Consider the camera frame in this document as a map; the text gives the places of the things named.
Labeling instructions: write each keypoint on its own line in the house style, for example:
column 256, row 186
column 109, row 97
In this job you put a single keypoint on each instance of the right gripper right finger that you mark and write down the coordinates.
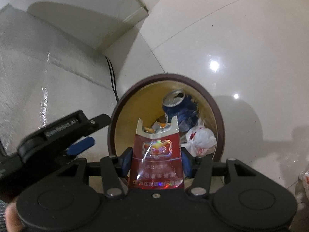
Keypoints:
column 199, row 169

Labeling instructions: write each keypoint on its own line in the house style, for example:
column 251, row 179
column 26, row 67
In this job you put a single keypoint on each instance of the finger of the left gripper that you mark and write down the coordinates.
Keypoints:
column 81, row 146
column 98, row 122

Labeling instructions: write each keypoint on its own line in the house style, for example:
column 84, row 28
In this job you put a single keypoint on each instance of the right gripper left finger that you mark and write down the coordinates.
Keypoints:
column 113, row 170

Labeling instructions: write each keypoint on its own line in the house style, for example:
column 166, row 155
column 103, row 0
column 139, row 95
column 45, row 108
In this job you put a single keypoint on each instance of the red cigarette pack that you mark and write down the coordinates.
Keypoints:
column 156, row 157

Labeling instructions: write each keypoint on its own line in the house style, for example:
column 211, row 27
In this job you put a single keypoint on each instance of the round brown trash bin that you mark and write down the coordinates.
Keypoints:
column 144, row 101

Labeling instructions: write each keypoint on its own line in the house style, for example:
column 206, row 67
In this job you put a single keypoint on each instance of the person left hand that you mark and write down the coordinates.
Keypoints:
column 12, row 220

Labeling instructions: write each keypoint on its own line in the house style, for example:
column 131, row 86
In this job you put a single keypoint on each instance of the white red plastic bag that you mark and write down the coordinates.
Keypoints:
column 200, row 140

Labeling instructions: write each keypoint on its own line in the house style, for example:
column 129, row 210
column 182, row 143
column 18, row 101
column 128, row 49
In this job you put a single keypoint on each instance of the crushed blue drink can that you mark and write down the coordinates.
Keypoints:
column 184, row 106

